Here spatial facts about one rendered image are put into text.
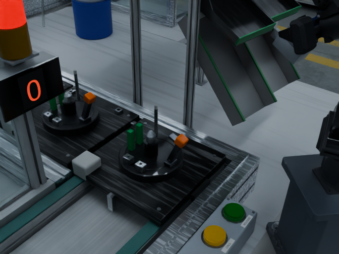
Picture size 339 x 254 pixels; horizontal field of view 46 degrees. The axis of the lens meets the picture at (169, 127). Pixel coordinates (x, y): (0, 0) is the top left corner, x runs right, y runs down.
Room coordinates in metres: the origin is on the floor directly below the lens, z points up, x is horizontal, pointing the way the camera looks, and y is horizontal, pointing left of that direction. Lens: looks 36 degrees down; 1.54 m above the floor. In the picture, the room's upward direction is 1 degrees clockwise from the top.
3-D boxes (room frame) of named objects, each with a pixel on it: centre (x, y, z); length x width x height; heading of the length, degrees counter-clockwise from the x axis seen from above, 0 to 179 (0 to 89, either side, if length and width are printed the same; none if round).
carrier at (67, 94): (0.81, 0.24, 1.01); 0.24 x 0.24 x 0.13; 54
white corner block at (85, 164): (0.64, 0.17, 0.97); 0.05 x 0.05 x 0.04; 54
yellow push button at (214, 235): (0.47, -0.09, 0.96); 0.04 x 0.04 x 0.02
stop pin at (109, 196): (0.56, 0.11, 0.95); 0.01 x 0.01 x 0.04; 54
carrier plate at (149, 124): (0.66, 0.04, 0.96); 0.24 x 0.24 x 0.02; 54
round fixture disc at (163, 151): (0.66, 0.04, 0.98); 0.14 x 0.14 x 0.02
